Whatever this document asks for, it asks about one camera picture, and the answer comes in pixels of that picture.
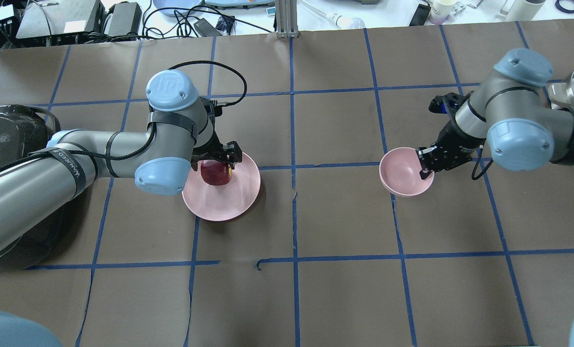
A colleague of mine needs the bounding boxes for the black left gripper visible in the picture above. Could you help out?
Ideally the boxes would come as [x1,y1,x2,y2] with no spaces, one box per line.
[191,99,243,168]

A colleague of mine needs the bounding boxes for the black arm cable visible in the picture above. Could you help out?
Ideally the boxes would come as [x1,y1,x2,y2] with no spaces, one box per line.
[168,60,247,107]

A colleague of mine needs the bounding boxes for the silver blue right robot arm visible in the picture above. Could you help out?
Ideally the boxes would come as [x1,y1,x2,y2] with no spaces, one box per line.
[415,48,574,180]

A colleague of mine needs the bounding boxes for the white cup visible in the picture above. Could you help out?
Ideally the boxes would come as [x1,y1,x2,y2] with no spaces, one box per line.
[429,0,458,26]

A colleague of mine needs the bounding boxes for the red apple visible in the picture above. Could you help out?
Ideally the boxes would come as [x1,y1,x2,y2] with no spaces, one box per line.
[199,160,232,186]

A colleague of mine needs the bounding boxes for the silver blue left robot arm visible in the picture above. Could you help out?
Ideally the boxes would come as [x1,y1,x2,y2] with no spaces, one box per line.
[0,66,243,252]

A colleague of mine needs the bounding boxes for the dark grey rice cooker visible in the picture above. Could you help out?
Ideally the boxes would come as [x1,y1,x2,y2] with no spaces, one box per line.
[0,105,61,167]

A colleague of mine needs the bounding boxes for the brown paper table mat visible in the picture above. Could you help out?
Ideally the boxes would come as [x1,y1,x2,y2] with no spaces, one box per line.
[0,19,574,347]

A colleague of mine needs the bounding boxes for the pink bowl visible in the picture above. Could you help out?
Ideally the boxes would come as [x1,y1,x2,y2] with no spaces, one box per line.
[378,147,435,197]

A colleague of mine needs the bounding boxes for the pink plate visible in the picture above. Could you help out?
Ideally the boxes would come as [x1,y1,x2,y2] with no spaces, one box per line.
[181,152,262,222]

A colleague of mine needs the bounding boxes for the black power adapter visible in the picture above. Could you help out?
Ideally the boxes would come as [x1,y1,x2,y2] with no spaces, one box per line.
[103,1,141,37]

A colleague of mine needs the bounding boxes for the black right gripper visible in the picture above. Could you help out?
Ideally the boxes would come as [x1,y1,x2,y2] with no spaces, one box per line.
[415,94,485,180]

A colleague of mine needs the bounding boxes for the aluminium frame post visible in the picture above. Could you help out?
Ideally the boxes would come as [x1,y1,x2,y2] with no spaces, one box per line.
[274,0,300,38]

